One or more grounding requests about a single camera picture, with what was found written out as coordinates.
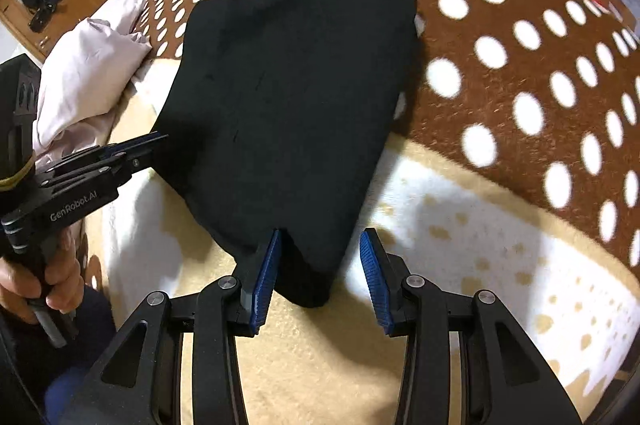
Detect pale pink quilt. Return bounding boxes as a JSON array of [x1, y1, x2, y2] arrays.
[[32, 0, 161, 156]]

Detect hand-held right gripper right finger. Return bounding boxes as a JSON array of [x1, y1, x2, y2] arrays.
[[359, 227, 583, 425]]

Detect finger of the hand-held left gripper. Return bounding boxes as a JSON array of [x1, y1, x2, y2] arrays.
[[34, 132, 169, 176], [40, 150, 157, 192]]

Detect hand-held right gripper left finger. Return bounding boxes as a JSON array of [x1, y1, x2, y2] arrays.
[[59, 229, 283, 425]]

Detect person's left hand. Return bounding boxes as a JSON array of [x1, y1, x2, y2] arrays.
[[0, 247, 86, 320]]

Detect black pants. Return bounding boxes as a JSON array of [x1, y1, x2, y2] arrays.
[[152, 0, 426, 308]]

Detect person's dark blue clothing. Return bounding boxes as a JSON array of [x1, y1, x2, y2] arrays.
[[0, 285, 118, 425]]

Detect brown polka dot fleece blanket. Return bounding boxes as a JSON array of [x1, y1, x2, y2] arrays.
[[75, 0, 640, 425]]

